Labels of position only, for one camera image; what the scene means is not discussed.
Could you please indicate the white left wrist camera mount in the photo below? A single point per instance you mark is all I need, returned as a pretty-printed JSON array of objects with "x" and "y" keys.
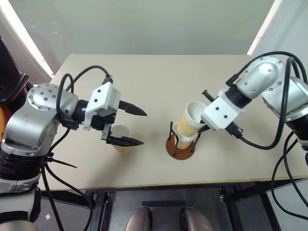
[{"x": 103, "y": 96}]

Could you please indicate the dark rounded shape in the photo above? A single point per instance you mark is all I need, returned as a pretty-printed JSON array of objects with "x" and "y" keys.
[{"x": 140, "y": 220}]

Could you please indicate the silver robot body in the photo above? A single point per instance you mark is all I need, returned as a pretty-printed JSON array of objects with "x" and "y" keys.
[{"x": 14, "y": 199}]

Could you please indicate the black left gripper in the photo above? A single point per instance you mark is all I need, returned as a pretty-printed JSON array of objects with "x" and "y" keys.
[{"x": 103, "y": 120}]

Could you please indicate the tan ribbed paper cup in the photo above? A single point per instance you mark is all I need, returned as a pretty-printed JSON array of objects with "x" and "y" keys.
[
  {"x": 184, "y": 144},
  {"x": 120, "y": 131},
  {"x": 186, "y": 122}
]

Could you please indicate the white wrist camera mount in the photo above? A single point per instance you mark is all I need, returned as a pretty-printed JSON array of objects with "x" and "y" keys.
[
  {"x": 221, "y": 113},
  {"x": 103, "y": 96}
]

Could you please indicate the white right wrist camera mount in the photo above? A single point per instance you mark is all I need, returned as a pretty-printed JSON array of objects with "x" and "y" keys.
[{"x": 221, "y": 113}]

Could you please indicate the black zip tie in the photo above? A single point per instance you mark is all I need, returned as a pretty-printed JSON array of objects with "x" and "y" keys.
[{"x": 62, "y": 164}]

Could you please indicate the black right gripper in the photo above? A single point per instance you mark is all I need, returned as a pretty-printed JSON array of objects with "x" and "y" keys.
[{"x": 213, "y": 99}]

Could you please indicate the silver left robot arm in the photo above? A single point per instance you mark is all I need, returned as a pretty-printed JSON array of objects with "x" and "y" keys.
[{"x": 41, "y": 106}]

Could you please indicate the black metal table frame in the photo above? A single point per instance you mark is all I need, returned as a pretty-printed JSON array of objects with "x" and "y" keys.
[{"x": 240, "y": 199}]

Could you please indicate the black and orange object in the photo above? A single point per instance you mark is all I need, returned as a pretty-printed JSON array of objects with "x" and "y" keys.
[{"x": 9, "y": 79}]

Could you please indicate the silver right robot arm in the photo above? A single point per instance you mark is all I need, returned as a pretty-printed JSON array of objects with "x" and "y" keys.
[{"x": 262, "y": 77}]

